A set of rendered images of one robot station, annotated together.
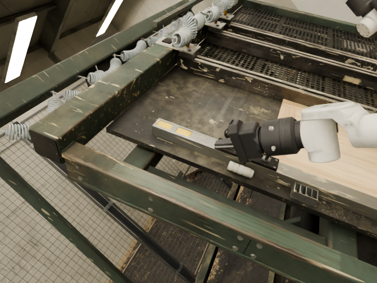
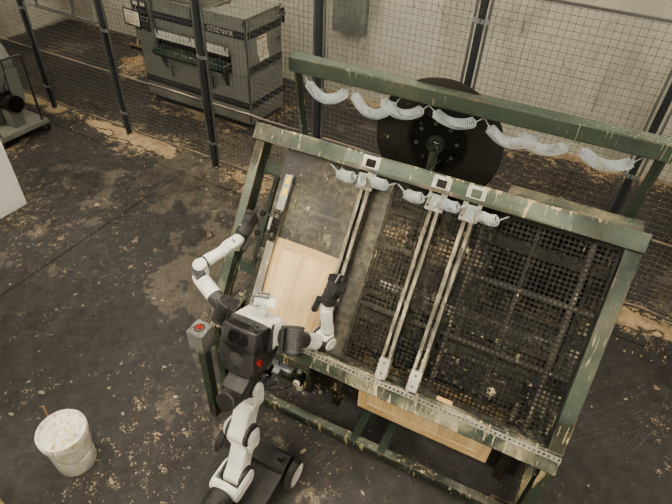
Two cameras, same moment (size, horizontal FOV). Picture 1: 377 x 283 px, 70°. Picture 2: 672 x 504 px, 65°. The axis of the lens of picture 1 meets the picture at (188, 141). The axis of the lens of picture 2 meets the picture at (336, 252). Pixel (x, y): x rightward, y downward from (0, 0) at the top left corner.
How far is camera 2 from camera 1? 3.12 m
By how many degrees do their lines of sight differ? 69
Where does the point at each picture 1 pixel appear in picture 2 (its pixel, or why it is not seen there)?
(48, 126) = (259, 129)
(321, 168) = (280, 267)
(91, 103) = (279, 140)
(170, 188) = (247, 190)
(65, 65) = (374, 81)
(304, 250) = not seen: hidden behind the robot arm
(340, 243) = (250, 267)
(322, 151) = not seen: hidden behind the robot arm
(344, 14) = not seen: outside the picture
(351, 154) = (293, 289)
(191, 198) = (244, 200)
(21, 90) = (332, 72)
